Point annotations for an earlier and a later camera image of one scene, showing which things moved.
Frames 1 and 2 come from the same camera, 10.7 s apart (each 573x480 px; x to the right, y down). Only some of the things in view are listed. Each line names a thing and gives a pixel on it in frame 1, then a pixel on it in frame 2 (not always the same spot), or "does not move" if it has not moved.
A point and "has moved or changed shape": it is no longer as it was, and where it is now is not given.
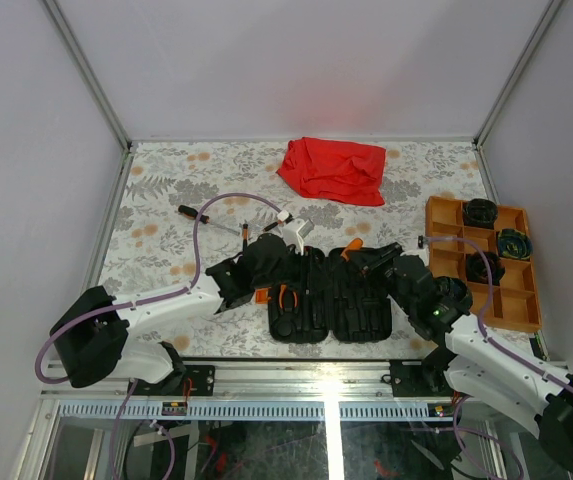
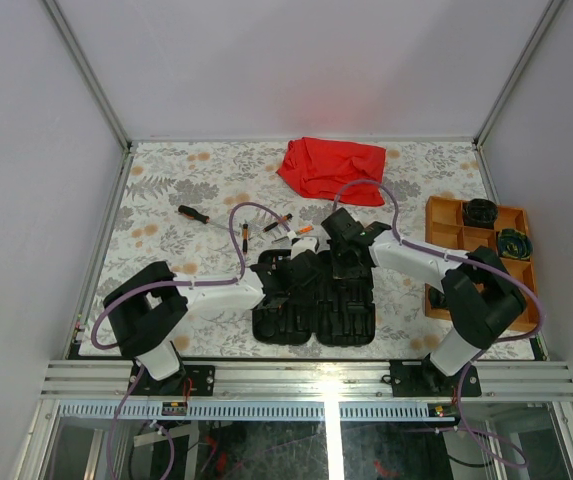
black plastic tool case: [332, 298] has moved or changed shape
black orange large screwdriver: [191, 213] does not move
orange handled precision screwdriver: [245, 236] does not move
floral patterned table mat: [183, 204] does not move
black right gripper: [371, 259] to [337, 273]
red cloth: [336, 171] does not move
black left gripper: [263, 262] to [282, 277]
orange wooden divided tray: [513, 302] does not move
